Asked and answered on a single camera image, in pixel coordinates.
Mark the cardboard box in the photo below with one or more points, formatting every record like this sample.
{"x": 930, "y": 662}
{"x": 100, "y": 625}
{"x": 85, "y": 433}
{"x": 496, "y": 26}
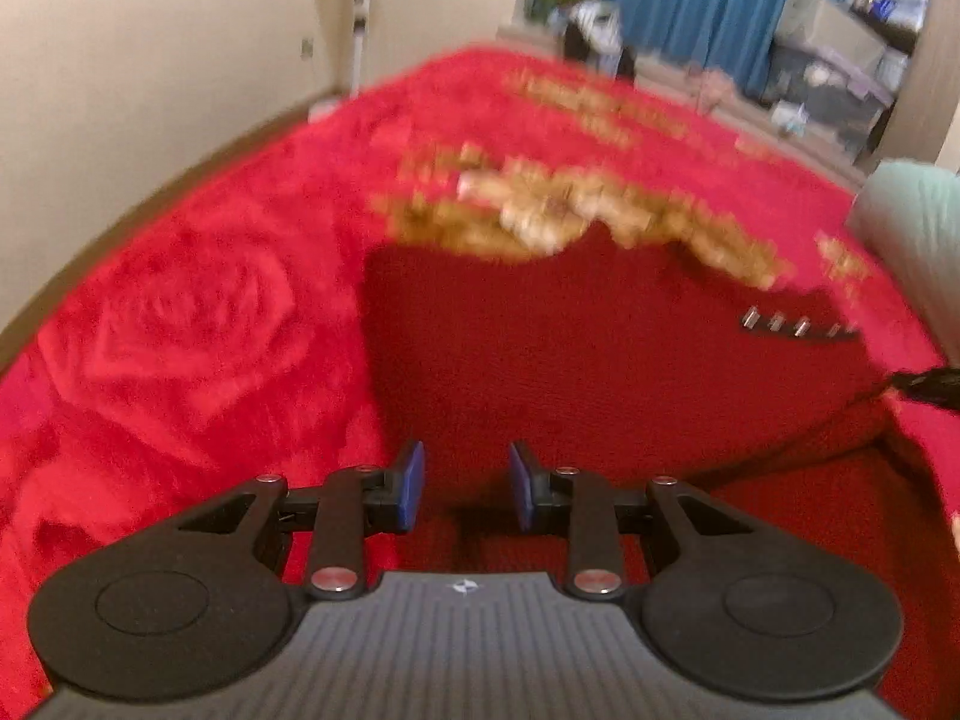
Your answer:
{"x": 825, "y": 22}

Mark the white tissue pack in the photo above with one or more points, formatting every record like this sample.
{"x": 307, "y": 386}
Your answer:
{"x": 789, "y": 118}

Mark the white windowsill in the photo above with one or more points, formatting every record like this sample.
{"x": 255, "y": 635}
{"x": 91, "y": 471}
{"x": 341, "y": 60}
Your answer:
{"x": 525, "y": 36}

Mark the white standing fan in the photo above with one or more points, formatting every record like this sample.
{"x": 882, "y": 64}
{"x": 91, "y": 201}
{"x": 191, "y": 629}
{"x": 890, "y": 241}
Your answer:
{"x": 362, "y": 7}

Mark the white plastic container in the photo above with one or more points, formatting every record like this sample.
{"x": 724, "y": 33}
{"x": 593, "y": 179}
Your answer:
{"x": 896, "y": 69}

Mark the pale green pillow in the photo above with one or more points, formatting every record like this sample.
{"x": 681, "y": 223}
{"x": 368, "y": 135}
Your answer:
{"x": 911, "y": 225}

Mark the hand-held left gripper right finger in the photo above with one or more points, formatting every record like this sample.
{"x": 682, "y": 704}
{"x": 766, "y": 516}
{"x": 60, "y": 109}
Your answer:
{"x": 521, "y": 484}

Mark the clear plastic storage bin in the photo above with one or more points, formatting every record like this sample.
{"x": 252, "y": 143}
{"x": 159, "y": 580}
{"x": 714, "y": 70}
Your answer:
{"x": 832, "y": 101}

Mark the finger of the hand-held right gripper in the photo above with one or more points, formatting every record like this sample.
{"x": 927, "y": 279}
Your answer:
{"x": 930, "y": 386}

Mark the black and white bag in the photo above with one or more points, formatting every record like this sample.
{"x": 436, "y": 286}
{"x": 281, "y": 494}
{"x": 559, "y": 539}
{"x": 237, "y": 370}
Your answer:
{"x": 592, "y": 26}

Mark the wooden wardrobe panel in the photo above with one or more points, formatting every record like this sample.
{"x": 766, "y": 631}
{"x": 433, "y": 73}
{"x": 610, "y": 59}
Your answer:
{"x": 934, "y": 90}

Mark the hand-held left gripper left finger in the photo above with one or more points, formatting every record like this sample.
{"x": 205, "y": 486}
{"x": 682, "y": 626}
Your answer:
{"x": 411, "y": 484}

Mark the dark red knit sweater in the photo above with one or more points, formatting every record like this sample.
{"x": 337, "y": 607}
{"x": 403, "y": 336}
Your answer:
{"x": 600, "y": 360}

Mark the red floral blanket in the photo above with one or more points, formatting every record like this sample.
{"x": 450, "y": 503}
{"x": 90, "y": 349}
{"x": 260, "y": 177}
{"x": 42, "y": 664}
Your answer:
{"x": 187, "y": 330}

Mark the pink cloth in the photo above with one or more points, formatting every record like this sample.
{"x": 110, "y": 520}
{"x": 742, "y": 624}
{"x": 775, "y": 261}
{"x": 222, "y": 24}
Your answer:
{"x": 709, "y": 86}

